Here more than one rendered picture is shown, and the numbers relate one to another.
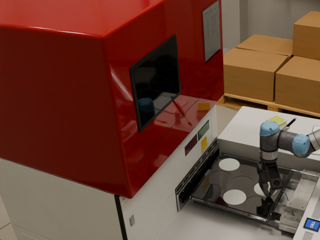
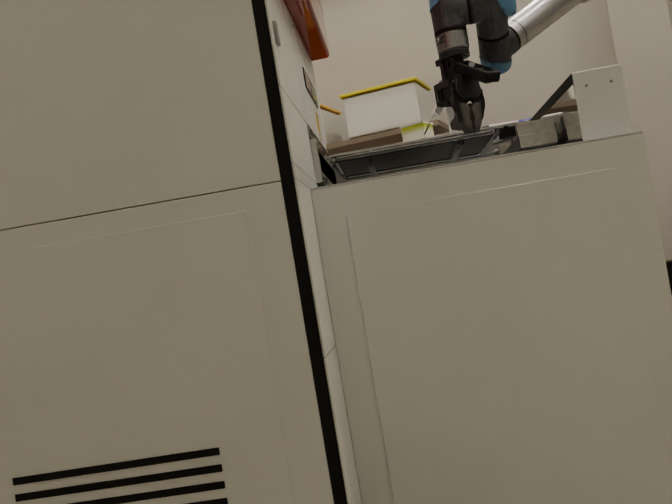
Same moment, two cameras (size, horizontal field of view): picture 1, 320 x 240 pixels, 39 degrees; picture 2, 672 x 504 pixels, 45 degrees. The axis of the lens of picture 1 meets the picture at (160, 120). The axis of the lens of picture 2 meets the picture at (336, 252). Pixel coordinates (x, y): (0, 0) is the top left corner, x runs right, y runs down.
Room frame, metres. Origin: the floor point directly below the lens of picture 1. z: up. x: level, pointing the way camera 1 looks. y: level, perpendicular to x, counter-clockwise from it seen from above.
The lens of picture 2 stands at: (0.04, 0.78, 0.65)
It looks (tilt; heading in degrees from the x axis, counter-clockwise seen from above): 1 degrees up; 331
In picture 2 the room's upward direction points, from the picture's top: 9 degrees counter-clockwise
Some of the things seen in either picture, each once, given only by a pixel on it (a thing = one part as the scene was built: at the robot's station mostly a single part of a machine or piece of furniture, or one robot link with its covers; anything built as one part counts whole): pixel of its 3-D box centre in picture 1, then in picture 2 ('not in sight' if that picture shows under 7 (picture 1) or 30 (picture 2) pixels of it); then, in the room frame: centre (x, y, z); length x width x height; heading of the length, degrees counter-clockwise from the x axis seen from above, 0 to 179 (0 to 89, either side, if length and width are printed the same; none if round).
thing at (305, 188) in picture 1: (301, 201); (525, 150); (1.47, -0.57, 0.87); 0.36 x 0.08 x 0.03; 146
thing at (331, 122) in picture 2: not in sight; (302, 134); (4.37, -1.53, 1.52); 0.43 x 0.35 x 0.24; 41
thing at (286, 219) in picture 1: (290, 220); (534, 127); (1.34, -0.48, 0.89); 0.08 x 0.03 x 0.03; 56
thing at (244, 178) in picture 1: (242, 183); (412, 156); (1.61, -0.34, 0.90); 0.34 x 0.34 x 0.01; 57
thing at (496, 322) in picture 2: not in sight; (488, 349); (1.61, -0.47, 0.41); 0.96 x 0.64 x 0.82; 146
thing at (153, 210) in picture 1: (177, 174); (301, 107); (1.57, -0.05, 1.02); 0.81 x 0.03 x 0.40; 146
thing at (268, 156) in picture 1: (267, 152); (451, 44); (1.50, -0.43, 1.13); 0.08 x 0.08 x 0.05
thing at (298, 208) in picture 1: (296, 207); not in sight; (1.41, -0.53, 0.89); 0.08 x 0.03 x 0.03; 56
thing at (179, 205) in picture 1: (199, 175); (325, 171); (1.71, -0.16, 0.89); 0.44 x 0.02 x 0.10; 146
